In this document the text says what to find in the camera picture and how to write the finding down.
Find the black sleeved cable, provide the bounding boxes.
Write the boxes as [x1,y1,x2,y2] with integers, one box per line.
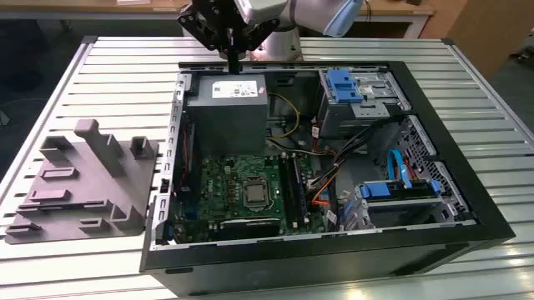
[331,115,408,166]

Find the red orange power wires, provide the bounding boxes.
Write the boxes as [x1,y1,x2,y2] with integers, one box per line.
[309,137,339,157]

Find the wooden cabinet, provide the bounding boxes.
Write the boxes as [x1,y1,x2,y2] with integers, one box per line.
[420,0,534,79]

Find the white black wire bundle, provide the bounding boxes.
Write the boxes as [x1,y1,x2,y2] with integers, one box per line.
[265,139,335,156]

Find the black PC case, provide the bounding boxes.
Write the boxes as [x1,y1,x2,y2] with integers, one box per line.
[138,60,516,298]

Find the silver CPU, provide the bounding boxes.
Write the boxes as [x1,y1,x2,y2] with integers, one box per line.
[243,184,268,203]

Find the hard disk in blue carrier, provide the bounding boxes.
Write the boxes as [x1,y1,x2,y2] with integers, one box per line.
[353,179,442,203]

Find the grey striped wire bundle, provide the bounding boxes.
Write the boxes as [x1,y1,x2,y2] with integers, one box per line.
[308,162,339,190]

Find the metal drive cage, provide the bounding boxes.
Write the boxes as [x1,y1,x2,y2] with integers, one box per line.
[316,67,412,140]

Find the black graphics card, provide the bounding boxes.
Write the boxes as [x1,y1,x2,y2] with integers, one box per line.
[172,217,281,244]

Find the metal locking lever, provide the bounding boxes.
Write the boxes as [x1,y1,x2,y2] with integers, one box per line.
[264,182,275,212]

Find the blue plastic drive latch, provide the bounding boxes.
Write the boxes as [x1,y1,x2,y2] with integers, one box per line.
[327,69,364,104]

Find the metal socket cover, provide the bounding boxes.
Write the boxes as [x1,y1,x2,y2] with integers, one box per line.
[239,182,275,211]

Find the grey parts rack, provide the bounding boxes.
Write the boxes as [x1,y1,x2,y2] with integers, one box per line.
[2,118,161,245]

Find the grey power supply unit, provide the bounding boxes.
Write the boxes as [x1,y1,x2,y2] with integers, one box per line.
[183,73,271,157]

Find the green motherboard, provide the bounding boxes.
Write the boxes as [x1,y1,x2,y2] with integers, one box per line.
[176,151,335,243]

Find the blue flat data cable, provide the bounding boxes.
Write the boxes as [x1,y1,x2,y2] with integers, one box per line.
[385,149,414,188]

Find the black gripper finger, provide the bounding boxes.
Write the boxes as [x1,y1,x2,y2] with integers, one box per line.
[176,7,235,75]
[233,19,281,75]

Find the yellow black power wire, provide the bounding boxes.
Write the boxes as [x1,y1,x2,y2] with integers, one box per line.
[268,93,301,140]

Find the black chair base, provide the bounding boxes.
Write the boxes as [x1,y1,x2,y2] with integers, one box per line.
[510,43,534,68]

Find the wooden desk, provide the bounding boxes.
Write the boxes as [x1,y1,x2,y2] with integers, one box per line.
[0,0,438,38]

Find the orange red yellow wires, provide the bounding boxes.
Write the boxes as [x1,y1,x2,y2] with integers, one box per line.
[308,177,335,208]

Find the metal disk bay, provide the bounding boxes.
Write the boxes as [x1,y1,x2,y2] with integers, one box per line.
[339,184,479,232]

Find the black RAM slot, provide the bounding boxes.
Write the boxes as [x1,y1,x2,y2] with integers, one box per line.
[281,152,297,228]
[276,152,292,228]

